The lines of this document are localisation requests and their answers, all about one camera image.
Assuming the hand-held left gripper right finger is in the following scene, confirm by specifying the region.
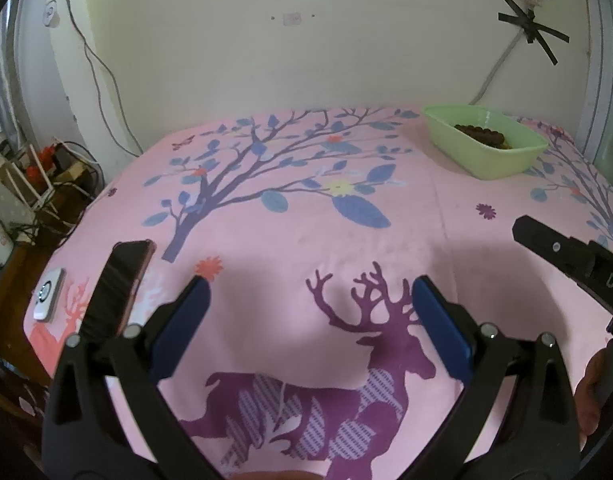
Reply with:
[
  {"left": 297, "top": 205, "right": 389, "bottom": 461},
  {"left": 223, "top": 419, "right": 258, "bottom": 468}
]
[{"left": 409, "top": 275, "right": 582, "bottom": 480}]

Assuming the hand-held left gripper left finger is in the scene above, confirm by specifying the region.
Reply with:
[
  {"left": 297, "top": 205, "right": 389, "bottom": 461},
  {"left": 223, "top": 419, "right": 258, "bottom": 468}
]
[{"left": 41, "top": 276, "right": 222, "bottom": 480}]

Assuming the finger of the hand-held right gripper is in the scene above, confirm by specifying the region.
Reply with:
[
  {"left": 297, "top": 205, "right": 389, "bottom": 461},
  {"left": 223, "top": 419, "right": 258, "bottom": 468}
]
[{"left": 513, "top": 215, "right": 595, "bottom": 287}]

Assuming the light green plastic basin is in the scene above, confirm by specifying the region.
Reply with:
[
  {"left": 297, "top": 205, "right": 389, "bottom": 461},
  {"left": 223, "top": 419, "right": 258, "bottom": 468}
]
[{"left": 423, "top": 104, "right": 549, "bottom": 180}]

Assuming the person's right hand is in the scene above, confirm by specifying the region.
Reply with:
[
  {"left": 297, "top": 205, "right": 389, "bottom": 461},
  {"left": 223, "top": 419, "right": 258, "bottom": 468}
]
[{"left": 574, "top": 345, "right": 612, "bottom": 438}]

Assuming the black smartphone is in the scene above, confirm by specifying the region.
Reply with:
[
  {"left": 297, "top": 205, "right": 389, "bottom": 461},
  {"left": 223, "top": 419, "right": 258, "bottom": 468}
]
[{"left": 81, "top": 240, "right": 154, "bottom": 346}]

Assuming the pink printed blanket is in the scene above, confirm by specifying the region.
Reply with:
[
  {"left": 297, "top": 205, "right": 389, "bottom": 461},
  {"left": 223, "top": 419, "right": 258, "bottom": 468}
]
[{"left": 24, "top": 106, "right": 613, "bottom": 480}]

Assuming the small white device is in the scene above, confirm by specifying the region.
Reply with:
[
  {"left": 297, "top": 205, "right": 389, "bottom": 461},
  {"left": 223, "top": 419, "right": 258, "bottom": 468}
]
[{"left": 33, "top": 268, "right": 66, "bottom": 321}]

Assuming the brown wooden furniture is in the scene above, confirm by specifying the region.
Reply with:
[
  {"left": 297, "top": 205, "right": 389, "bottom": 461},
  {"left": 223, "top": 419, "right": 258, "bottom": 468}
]
[{"left": 0, "top": 245, "right": 52, "bottom": 396}]

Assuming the black tape cross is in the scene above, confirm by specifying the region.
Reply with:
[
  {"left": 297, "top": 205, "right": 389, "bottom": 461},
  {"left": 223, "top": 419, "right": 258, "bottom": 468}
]
[{"left": 497, "top": 0, "right": 571, "bottom": 66}]

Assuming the white window frame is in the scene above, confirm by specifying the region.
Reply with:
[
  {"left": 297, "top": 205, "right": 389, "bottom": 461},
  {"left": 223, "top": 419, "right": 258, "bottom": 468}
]
[{"left": 577, "top": 0, "right": 613, "bottom": 181}]

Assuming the white cable bundle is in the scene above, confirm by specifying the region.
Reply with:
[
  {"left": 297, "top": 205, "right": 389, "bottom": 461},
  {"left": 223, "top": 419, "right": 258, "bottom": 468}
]
[{"left": 51, "top": 140, "right": 104, "bottom": 211}]

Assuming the grey wall cable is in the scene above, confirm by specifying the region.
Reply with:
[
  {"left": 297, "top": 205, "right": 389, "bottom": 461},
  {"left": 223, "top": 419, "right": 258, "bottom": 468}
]
[{"left": 469, "top": 25, "right": 525, "bottom": 106}]

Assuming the thin hanging wall cable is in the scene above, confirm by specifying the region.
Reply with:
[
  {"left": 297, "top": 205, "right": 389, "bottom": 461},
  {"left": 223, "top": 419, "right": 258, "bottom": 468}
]
[{"left": 51, "top": 0, "right": 144, "bottom": 158}]

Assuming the round white wall socket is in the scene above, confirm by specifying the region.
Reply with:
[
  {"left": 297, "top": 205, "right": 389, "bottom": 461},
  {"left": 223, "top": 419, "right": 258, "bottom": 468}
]
[{"left": 40, "top": 0, "right": 62, "bottom": 28}]

